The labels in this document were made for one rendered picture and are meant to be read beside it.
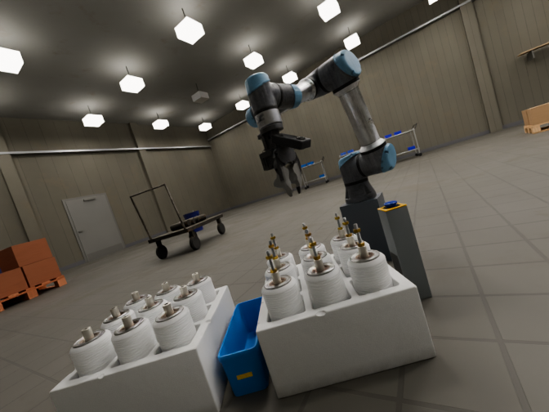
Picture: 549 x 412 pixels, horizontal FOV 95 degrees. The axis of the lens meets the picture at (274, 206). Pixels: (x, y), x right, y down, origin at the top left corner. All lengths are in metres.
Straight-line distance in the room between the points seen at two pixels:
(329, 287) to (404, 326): 0.19
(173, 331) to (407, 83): 10.95
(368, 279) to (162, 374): 0.55
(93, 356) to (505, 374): 0.95
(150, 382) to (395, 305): 0.62
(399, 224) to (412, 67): 10.55
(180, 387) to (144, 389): 0.09
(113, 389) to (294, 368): 0.45
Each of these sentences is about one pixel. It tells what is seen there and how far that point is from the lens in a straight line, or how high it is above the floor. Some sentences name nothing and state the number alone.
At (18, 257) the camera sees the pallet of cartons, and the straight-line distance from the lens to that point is 5.51.
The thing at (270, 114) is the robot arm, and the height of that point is 0.69.
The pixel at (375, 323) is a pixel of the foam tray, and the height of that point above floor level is 0.12.
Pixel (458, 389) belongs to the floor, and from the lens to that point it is 0.72.
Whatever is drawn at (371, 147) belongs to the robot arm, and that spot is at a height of 0.53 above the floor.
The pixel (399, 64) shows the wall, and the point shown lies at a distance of 11.38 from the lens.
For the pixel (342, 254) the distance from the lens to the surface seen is 0.78.
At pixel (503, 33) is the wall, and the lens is 11.59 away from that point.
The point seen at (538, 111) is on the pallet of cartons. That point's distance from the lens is 6.25.
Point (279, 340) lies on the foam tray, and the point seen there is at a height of 0.14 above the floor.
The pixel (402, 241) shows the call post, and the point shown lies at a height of 0.20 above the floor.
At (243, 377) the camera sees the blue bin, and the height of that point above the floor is 0.05.
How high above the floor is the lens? 0.49
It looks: 4 degrees down
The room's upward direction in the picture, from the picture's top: 18 degrees counter-clockwise
